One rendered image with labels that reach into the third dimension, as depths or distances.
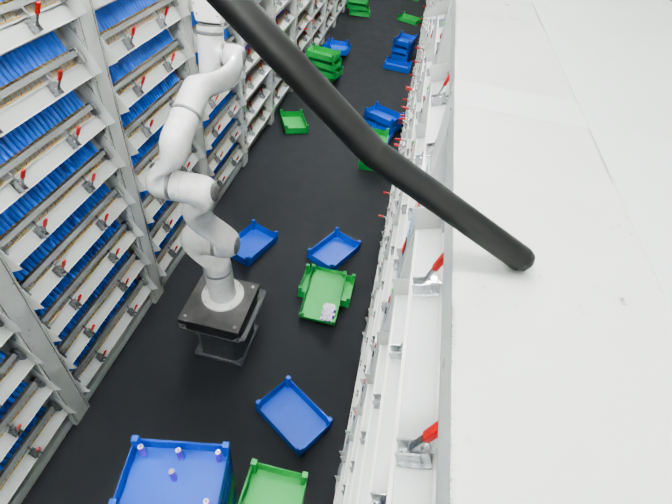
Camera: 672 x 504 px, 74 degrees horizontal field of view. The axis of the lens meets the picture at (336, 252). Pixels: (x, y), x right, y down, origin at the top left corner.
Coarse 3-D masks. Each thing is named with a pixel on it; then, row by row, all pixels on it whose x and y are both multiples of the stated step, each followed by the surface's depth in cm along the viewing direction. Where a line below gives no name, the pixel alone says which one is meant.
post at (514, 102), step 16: (464, 96) 68; (480, 96) 69; (496, 96) 70; (512, 96) 70; (528, 96) 71; (544, 96) 72; (448, 112) 71; (512, 112) 66; (528, 112) 67; (544, 112) 67; (560, 112) 68; (576, 112) 69; (432, 160) 80; (432, 176) 75; (368, 368) 134; (352, 432) 146; (336, 480) 186
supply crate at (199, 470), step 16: (160, 448) 144; (192, 448) 144; (208, 448) 143; (224, 448) 139; (128, 464) 136; (144, 464) 140; (160, 464) 140; (176, 464) 141; (192, 464) 141; (208, 464) 142; (224, 464) 142; (128, 480) 136; (144, 480) 137; (160, 480) 137; (192, 480) 138; (208, 480) 138; (224, 480) 137; (128, 496) 133; (144, 496) 133; (160, 496) 134; (176, 496) 134; (192, 496) 135; (208, 496) 135
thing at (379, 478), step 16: (400, 288) 95; (400, 304) 94; (400, 320) 91; (400, 336) 88; (400, 352) 83; (400, 368) 83; (384, 384) 81; (384, 400) 79; (384, 416) 76; (384, 432) 74; (384, 448) 72; (384, 464) 70; (384, 480) 68; (368, 496) 67; (384, 496) 64
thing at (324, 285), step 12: (312, 264) 250; (312, 276) 255; (324, 276) 255; (336, 276) 255; (312, 288) 252; (324, 288) 253; (336, 288) 253; (312, 300) 250; (324, 300) 250; (336, 300) 250; (300, 312) 240; (312, 312) 247; (336, 312) 248
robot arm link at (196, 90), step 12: (228, 48) 142; (240, 48) 143; (228, 60) 140; (240, 60) 142; (216, 72) 137; (228, 72) 139; (240, 72) 144; (192, 84) 135; (204, 84) 137; (216, 84) 139; (228, 84) 142; (180, 96) 133; (192, 96) 134; (204, 96) 137; (192, 108) 133; (204, 108) 138
